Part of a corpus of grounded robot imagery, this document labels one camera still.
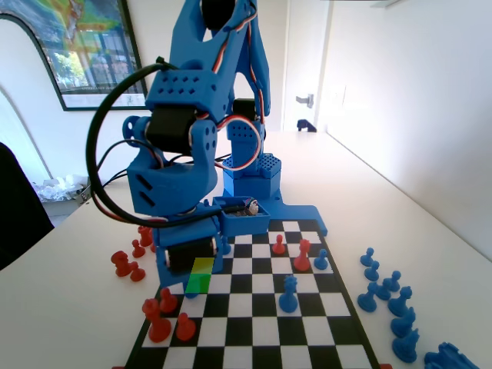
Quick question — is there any red chess king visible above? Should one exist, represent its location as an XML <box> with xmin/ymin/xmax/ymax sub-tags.
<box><xmin>141</xmin><ymin>298</ymin><xmax>172</xmax><ymax>344</ymax></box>

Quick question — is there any blue chess queen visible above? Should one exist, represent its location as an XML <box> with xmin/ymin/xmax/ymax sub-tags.
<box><xmin>278</xmin><ymin>274</ymin><xmax>300</xmax><ymax>314</ymax></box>

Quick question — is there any red chess queen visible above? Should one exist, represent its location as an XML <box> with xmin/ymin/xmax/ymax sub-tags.
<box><xmin>293</xmin><ymin>238</ymin><xmax>312</xmax><ymax>271</ymax></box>

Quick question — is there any blue chess knight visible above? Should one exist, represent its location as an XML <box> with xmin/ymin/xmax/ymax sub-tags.
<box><xmin>392</xmin><ymin>327</ymin><xmax>421</xmax><ymax>364</ymax></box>
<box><xmin>391</xmin><ymin>306</ymin><xmax>417</xmax><ymax>339</ymax></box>

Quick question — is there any blue chess rook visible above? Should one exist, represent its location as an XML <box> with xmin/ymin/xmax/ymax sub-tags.
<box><xmin>424</xmin><ymin>341</ymin><xmax>484</xmax><ymax>369</ymax></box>

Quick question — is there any black white chessboard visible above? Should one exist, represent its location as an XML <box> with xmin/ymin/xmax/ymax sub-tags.
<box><xmin>122</xmin><ymin>218</ymin><xmax>381</xmax><ymax>369</ymax></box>

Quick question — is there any blue mounting plate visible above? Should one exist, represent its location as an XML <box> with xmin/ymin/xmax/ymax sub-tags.
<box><xmin>264</xmin><ymin>195</ymin><xmax>330</xmax><ymax>238</ymax></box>

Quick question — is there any box with crumpled paper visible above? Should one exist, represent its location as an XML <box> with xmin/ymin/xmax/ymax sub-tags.
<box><xmin>33</xmin><ymin>173</ymin><xmax>93</xmax><ymax>204</ymax></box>

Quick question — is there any small blue printed part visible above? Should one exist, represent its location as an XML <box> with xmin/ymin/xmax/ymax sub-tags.
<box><xmin>295</xmin><ymin>118</ymin><xmax>319</xmax><ymax>134</ymax></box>

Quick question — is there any white door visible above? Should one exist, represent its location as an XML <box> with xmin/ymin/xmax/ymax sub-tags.
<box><xmin>283</xmin><ymin>0</ymin><xmax>331</xmax><ymax>134</ymax></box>

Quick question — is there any blue camera box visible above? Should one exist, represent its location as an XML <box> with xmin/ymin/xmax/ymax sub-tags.
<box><xmin>212</xmin><ymin>195</ymin><xmax>271</xmax><ymax>236</ymax></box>

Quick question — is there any black power cable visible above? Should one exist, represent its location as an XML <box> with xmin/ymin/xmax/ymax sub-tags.
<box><xmin>100</xmin><ymin>171</ymin><xmax>131</xmax><ymax>190</ymax></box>

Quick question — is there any white red servo wire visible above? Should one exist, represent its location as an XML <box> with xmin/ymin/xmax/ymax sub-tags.
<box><xmin>188</xmin><ymin>0</ymin><xmax>270</xmax><ymax>172</ymax></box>

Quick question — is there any thin red black wire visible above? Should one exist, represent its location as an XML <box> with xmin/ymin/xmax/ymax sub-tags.
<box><xmin>91</xmin><ymin>138</ymin><xmax>170</xmax><ymax>226</ymax></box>

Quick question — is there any thick black camera cable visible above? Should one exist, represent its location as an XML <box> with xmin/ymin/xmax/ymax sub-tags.
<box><xmin>86</xmin><ymin>56</ymin><xmax>249</xmax><ymax>228</ymax></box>

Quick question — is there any framed wall poster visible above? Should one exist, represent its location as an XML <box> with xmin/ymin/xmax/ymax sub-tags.
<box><xmin>0</xmin><ymin>0</ymin><xmax>149</xmax><ymax>113</ymax></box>

